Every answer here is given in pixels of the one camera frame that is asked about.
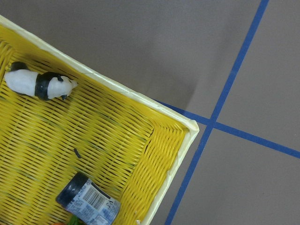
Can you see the yellow plastic basket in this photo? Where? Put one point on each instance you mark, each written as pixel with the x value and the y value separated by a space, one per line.
pixel 130 145

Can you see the panda figurine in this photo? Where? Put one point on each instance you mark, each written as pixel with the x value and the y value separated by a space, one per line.
pixel 44 86

